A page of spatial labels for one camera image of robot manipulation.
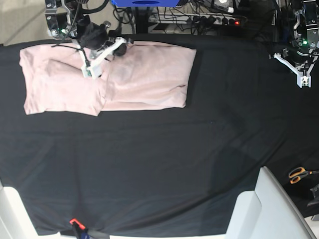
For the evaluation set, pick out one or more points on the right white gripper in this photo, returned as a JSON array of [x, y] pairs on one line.
[[95, 45]]

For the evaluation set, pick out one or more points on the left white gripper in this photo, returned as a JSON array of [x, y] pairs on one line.
[[301, 64]]

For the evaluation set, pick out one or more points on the pink T-shirt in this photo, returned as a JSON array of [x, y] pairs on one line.
[[149, 76]]

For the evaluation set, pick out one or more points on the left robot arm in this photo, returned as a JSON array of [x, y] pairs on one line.
[[300, 32]]

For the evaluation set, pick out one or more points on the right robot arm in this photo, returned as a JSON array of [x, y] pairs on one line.
[[67, 19]]

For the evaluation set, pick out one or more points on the black stand pole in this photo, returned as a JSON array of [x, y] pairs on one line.
[[142, 19]]

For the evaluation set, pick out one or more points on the blue box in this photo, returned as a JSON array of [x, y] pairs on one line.
[[145, 3]]

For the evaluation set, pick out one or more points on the white chair right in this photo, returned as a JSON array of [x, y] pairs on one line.
[[267, 212]]

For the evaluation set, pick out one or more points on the white chair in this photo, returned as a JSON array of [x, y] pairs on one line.
[[15, 222], [267, 212]]

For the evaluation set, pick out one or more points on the red black clamp bottom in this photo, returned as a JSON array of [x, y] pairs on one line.
[[80, 231]]

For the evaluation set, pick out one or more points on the white chair left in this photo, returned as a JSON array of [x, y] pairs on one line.
[[15, 222]]

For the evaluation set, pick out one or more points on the orange handled scissors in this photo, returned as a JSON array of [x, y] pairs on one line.
[[297, 174]]

